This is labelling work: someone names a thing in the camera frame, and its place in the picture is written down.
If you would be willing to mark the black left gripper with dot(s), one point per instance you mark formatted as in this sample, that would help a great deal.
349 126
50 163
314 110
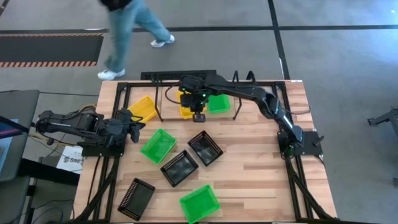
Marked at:
119 130

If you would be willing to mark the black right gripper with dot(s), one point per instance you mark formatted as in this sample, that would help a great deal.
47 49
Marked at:
194 102

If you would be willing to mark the yellow plastic slotted basket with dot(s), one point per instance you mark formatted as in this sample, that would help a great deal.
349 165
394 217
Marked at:
141 109
183 102
183 114

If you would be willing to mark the green plastic slotted basket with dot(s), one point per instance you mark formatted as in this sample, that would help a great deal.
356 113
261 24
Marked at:
199 203
158 146
219 104

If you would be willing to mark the black plastic slotted basket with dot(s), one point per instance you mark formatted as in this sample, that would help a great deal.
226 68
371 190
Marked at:
136 199
179 168
205 148

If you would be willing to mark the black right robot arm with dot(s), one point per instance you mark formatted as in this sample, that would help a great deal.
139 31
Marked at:
242 91

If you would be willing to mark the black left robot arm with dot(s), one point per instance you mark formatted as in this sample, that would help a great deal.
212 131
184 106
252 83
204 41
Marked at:
71 124

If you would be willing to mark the white printed paper sheet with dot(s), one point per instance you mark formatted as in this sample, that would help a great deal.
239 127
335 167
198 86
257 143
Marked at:
71 160

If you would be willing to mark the person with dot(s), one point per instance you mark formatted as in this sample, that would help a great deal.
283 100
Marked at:
124 37

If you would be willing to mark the grey desk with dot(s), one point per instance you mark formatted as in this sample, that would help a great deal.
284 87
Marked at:
28 102

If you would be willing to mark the black mat with hazard stripes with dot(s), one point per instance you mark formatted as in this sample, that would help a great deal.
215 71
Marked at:
46 49

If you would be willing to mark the black tripod stand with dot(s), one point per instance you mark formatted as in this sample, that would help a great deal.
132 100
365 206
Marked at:
385 118

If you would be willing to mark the wooden shelf with black frame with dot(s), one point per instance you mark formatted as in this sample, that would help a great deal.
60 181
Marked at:
169 110

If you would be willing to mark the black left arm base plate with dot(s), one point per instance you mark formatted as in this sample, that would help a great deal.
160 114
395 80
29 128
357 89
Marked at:
93 152

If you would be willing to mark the black aluminium table frame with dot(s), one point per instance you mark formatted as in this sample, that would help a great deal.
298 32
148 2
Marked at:
264 83

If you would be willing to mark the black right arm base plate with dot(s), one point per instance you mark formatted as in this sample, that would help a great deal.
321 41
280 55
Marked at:
311 146

